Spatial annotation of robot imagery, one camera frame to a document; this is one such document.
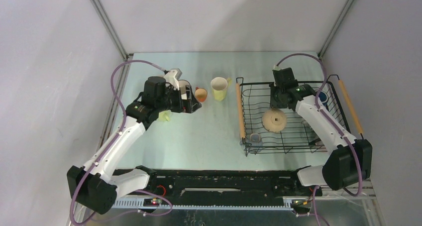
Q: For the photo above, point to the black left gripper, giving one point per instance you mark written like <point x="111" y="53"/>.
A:
<point x="195" y="104"/>

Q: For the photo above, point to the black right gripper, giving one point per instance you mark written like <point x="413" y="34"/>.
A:
<point x="273" y="104"/>

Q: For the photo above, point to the small red orange cup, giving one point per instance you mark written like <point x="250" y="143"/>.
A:
<point x="201" y="94"/>

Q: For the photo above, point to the white mug black handle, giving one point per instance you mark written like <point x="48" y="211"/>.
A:
<point x="184" y="86"/>

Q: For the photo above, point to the beige round speckled mug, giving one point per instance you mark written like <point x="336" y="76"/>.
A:
<point x="274" y="120"/>

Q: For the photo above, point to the yellow green faceted mug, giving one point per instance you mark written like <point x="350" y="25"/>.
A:
<point x="219" y="86"/>

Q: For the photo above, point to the light green mug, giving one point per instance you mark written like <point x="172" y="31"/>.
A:
<point x="164" y="116"/>

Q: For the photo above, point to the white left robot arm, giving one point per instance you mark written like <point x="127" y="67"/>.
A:
<point x="94" y="184"/>

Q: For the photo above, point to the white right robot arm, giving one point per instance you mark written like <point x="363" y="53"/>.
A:
<point x="349" y="159"/>

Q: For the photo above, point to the dark blue mug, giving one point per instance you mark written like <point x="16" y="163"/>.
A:
<point x="323" y="98"/>

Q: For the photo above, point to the small grey blue cup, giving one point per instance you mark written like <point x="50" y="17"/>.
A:
<point x="255" y="139"/>

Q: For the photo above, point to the black wire dish rack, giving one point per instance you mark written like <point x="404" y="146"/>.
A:
<point x="296" y="137"/>

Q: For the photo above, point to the left wooden rack handle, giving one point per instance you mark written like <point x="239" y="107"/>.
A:
<point x="240" y="110"/>

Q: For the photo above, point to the wooden rack handle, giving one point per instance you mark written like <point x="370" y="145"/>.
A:
<point x="240" y="110"/>
<point x="351" y="107"/>

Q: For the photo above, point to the right wooden rack handle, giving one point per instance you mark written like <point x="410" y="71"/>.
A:
<point x="351" y="107"/>

